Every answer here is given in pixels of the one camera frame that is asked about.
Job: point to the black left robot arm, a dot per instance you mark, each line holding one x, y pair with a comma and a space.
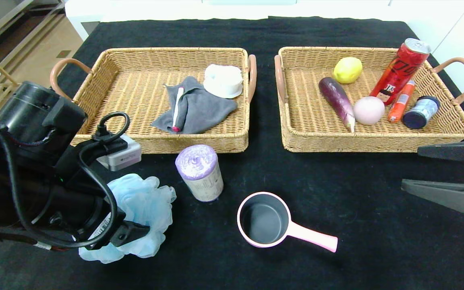
34, 117

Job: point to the light blue bath pouf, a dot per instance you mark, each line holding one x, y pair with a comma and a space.
147, 201

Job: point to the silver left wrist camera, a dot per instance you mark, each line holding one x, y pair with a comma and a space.
123, 157

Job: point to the pale pink round fruit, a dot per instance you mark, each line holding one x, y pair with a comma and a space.
369, 110

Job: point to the grey microfibre towel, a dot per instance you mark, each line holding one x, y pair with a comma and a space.
204, 112

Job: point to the wooden rolling rack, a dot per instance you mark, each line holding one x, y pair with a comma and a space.
18, 85

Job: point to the yellow lemon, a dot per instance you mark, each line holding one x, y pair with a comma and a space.
346, 70

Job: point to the small can dark blue lid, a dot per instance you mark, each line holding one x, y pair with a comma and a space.
421, 112

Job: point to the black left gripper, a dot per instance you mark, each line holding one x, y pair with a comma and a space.
104, 226

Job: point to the pink toy saucepan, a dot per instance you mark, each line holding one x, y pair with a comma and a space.
248, 237

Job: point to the wooden shelf unit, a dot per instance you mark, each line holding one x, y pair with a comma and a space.
18, 32

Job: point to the purple eggplant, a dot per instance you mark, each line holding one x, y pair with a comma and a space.
336, 100

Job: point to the purple garbage bag roll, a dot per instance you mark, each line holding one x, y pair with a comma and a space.
201, 177

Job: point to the white table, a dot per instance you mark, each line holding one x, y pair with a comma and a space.
87, 12

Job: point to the orange sausage stick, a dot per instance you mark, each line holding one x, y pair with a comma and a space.
400, 105

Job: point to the red cola can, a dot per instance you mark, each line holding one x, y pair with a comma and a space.
401, 68

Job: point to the white marker pink cap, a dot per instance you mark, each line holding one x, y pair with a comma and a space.
177, 110

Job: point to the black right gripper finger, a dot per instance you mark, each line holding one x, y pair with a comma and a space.
453, 197
457, 152

